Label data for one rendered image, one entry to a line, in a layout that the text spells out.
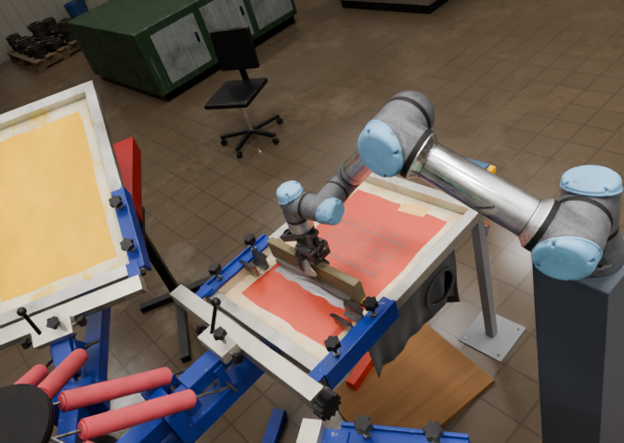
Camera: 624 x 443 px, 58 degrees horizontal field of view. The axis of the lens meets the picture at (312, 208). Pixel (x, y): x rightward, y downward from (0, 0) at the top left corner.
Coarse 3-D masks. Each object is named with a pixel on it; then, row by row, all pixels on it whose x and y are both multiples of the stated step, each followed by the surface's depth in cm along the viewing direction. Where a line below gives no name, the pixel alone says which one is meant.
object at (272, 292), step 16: (352, 208) 208; (368, 208) 206; (384, 208) 203; (320, 224) 206; (272, 272) 193; (256, 288) 189; (272, 288) 187; (288, 288) 185; (256, 304) 184; (272, 304) 182; (288, 304) 180
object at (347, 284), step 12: (276, 240) 190; (276, 252) 191; (288, 252) 184; (324, 264) 175; (324, 276) 175; (336, 276) 169; (348, 276) 168; (336, 288) 174; (348, 288) 167; (360, 288) 166; (360, 300) 168
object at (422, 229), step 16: (384, 224) 196; (400, 224) 194; (416, 224) 192; (432, 224) 190; (416, 240) 186; (400, 256) 182; (352, 272) 183; (384, 272) 179; (400, 272) 177; (368, 288) 175; (304, 304) 178; (320, 304) 176; (288, 320) 174; (304, 320) 173; (320, 320) 171; (352, 320) 167; (320, 336) 166
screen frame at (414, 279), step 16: (368, 176) 215; (400, 192) 207; (416, 192) 200; (432, 192) 196; (448, 208) 192; (464, 208) 186; (464, 224) 180; (448, 240) 177; (432, 256) 173; (240, 272) 193; (416, 272) 170; (432, 272) 173; (224, 288) 190; (400, 288) 167; (416, 288) 169; (224, 304) 182; (400, 304) 166; (240, 320) 175; (256, 320) 173; (256, 336) 173; (272, 336) 166; (288, 352) 160; (304, 352) 158; (304, 368) 157
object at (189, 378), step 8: (208, 352) 162; (200, 360) 160; (208, 360) 159; (216, 360) 158; (192, 368) 159; (200, 368) 158; (208, 368) 157; (224, 368) 161; (184, 376) 157; (192, 376) 156; (200, 376) 156; (208, 376) 157; (184, 384) 155; (192, 384) 154; (200, 384) 156; (208, 384) 158; (200, 392) 157
